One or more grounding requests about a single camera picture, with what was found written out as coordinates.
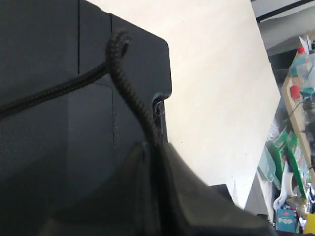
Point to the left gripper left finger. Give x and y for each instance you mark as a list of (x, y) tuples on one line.
[(42, 200)]

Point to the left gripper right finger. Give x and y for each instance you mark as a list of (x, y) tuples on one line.
[(191, 208)]

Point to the black plastic tool case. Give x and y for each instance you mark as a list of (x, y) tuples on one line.
[(44, 43)]

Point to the cluttered shelf with items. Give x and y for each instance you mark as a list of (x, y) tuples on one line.
[(288, 159)]

